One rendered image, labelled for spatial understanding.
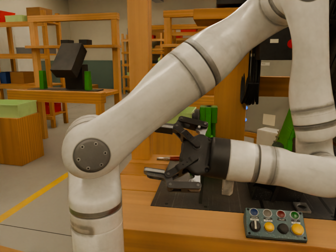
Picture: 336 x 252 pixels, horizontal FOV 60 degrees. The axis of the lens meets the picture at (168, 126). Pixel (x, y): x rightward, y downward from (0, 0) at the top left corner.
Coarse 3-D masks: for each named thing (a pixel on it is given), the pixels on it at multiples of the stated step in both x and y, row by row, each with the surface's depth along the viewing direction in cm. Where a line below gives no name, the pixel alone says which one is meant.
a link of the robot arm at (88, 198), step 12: (84, 120) 47; (72, 180) 51; (84, 180) 51; (96, 180) 51; (108, 180) 52; (72, 192) 50; (84, 192) 49; (96, 192) 49; (108, 192) 50; (120, 192) 51; (72, 204) 48; (84, 204) 47; (96, 204) 47; (108, 204) 48; (120, 204) 51; (84, 216) 48; (96, 216) 48
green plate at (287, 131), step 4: (288, 112) 98; (288, 116) 97; (284, 120) 100; (288, 120) 96; (284, 124) 99; (288, 124) 95; (292, 124) 91; (284, 128) 97; (288, 128) 93; (292, 128) 90; (280, 132) 101; (284, 132) 96; (288, 132) 92; (292, 132) 90; (280, 136) 99; (284, 136) 95; (288, 136) 91; (292, 136) 90; (280, 140) 98; (284, 140) 94
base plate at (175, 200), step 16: (192, 176) 115; (160, 192) 102; (176, 192) 102; (208, 192) 102; (240, 192) 102; (192, 208) 91; (208, 208) 91; (224, 208) 91; (240, 208) 91; (272, 208) 91; (288, 208) 91; (320, 208) 91
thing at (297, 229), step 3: (294, 225) 75; (297, 225) 75; (300, 225) 75; (291, 228) 75; (294, 228) 74; (297, 228) 74; (300, 228) 74; (294, 231) 74; (297, 231) 74; (300, 231) 74; (297, 234) 74; (300, 234) 74
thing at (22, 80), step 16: (0, 16) 557; (16, 16) 545; (16, 48) 563; (48, 48) 546; (48, 64) 549; (0, 80) 586; (16, 80) 582; (32, 80) 605; (48, 80) 556; (64, 80) 601; (0, 96) 591; (48, 112) 577; (64, 112) 612
